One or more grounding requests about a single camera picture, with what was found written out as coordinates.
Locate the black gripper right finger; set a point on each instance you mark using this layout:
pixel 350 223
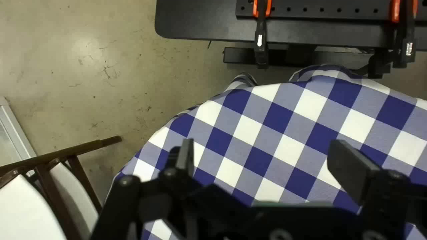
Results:
pixel 352 171

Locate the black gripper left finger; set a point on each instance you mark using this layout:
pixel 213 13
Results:
pixel 185 161

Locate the blue white checkered tablecloth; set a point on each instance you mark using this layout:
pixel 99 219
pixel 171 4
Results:
pixel 276 133

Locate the orange black bar clamp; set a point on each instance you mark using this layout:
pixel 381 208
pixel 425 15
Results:
pixel 261 35
pixel 406 37

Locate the white chair seat cushion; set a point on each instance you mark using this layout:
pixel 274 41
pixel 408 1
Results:
pixel 22 213

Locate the white framed panel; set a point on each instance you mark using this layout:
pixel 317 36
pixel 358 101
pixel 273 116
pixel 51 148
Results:
pixel 11 137

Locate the dark wooden chair frame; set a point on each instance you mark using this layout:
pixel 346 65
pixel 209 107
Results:
pixel 49 177

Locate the black perforated mounting table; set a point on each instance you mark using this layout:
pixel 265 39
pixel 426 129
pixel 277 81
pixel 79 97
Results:
pixel 205 20

